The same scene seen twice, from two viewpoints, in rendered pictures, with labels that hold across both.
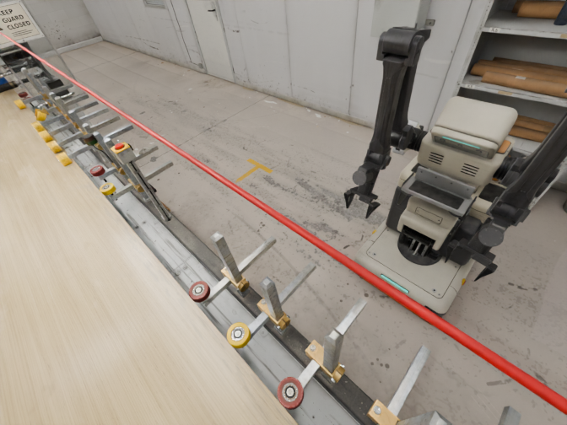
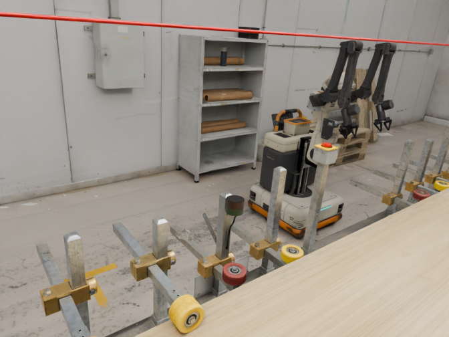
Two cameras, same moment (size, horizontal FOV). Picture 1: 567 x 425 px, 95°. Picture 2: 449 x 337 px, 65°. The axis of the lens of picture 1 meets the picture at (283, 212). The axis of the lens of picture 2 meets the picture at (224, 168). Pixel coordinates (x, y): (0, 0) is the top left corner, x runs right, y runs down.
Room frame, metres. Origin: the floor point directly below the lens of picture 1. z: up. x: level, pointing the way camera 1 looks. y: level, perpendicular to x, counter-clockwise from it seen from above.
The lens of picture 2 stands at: (1.52, 2.12, 1.65)
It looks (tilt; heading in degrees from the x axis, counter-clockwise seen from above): 22 degrees down; 272
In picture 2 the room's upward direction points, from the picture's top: 4 degrees clockwise
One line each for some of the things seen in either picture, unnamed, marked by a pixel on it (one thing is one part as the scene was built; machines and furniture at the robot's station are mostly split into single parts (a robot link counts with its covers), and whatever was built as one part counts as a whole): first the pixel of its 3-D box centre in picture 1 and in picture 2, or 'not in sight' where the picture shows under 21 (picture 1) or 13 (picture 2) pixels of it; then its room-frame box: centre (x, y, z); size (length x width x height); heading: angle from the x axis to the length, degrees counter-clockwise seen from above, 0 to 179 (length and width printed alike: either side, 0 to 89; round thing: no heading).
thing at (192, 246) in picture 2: (129, 161); (201, 255); (1.61, 1.01, 0.84); 0.43 x 0.03 x 0.04; 130
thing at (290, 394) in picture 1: (291, 394); not in sight; (0.13, 0.06, 0.85); 0.08 x 0.08 x 0.11
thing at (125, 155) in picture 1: (124, 153); (325, 154); (1.14, 0.72, 1.18); 0.07 x 0.07 x 0.08; 40
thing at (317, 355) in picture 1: (325, 361); (433, 177); (0.21, -0.06, 0.83); 0.14 x 0.06 x 0.05; 40
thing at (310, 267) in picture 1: (279, 301); (405, 183); (0.45, 0.07, 0.83); 0.43 x 0.03 x 0.04; 130
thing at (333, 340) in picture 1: (331, 359); (439, 163); (0.19, -0.08, 0.92); 0.04 x 0.04 x 0.48; 40
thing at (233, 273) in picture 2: (100, 174); (233, 282); (1.49, 1.17, 0.85); 0.08 x 0.08 x 0.11
